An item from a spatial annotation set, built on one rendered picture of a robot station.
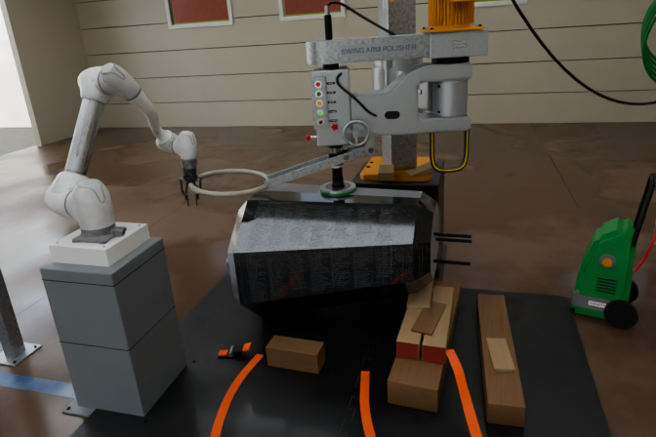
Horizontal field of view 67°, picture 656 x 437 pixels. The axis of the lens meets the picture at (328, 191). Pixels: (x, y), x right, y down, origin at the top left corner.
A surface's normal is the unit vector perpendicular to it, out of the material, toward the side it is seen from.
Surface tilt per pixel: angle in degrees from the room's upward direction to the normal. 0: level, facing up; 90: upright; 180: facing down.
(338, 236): 45
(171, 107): 90
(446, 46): 90
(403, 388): 90
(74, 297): 90
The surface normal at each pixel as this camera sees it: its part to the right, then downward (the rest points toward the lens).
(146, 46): -0.26, 0.33
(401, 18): 0.24, 0.30
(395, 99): -0.03, 0.33
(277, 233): -0.23, -0.44
